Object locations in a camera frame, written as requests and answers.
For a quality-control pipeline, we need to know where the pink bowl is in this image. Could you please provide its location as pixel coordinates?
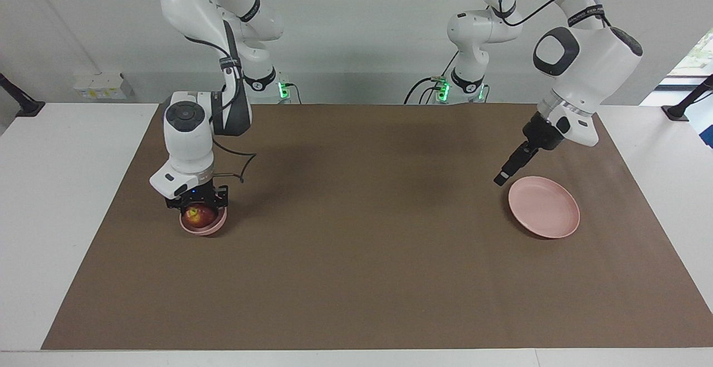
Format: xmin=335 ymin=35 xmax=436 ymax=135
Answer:
xmin=179 ymin=207 xmax=228 ymax=236

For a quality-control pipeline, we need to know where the pink plate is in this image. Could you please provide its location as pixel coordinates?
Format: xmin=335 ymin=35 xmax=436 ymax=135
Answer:
xmin=508 ymin=176 xmax=581 ymax=239

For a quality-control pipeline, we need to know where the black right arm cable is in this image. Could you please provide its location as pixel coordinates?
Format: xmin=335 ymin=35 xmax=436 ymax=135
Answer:
xmin=184 ymin=36 xmax=257 ymax=184

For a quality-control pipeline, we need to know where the white wall socket box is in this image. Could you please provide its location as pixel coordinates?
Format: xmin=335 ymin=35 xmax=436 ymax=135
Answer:
xmin=74 ymin=72 xmax=134 ymax=100

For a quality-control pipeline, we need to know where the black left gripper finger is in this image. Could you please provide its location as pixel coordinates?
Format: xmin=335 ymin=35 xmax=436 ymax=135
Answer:
xmin=494 ymin=141 xmax=540 ymax=187

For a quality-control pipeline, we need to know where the red apple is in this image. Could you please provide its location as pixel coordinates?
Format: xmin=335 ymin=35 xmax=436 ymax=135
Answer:
xmin=185 ymin=204 xmax=219 ymax=229

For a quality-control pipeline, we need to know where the black clamp stand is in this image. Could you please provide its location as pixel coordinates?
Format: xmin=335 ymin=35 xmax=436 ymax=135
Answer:
xmin=662 ymin=75 xmax=713 ymax=121
xmin=0 ymin=73 xmax=45 ymax=118

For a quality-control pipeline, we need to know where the brown table mat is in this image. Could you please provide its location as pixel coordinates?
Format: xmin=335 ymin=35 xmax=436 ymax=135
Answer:
xmin=41 ymin=104 xmax=713 ymax=351

